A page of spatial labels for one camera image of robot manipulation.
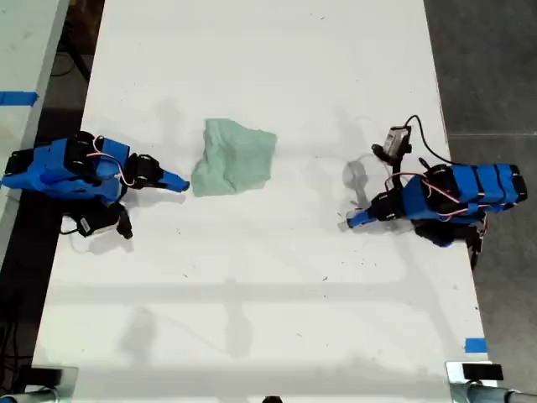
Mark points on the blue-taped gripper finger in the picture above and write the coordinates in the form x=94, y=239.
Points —
x=177, y=189
x=176, y=179
x=358, y=224
x=361, y=216

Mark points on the pale green t-shirt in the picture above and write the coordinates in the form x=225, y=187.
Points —
x=235, y=159

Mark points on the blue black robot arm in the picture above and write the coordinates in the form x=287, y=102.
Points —
x=474, y=189
x=50, y=170

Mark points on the black table clamp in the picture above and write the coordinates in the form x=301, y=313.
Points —
x=475, y=247

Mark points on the long blue tape strip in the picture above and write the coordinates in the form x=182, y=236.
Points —
x=17, y=98

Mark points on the short blue tape strip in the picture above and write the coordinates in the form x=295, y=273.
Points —
x=476, y=345

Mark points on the white side table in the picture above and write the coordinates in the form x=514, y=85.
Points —
x=25, y=50

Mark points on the small black box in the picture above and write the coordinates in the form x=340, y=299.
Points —
x=482, y=372
x=47, y=376

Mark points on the small black round object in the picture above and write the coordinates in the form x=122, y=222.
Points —
x=272, y=399

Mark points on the grey metal pipe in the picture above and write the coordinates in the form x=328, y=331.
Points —
x=486, y=395

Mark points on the black camera stalk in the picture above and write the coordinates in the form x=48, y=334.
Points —
x=398, y=165
x=124, y=224

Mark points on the grey black camera box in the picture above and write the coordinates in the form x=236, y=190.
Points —
x=394, y=140

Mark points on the black camera box with label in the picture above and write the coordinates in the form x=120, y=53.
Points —
x=98, y=224

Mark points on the metal corner bracket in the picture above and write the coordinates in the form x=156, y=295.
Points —
x=454, y=371
x=70, y=380

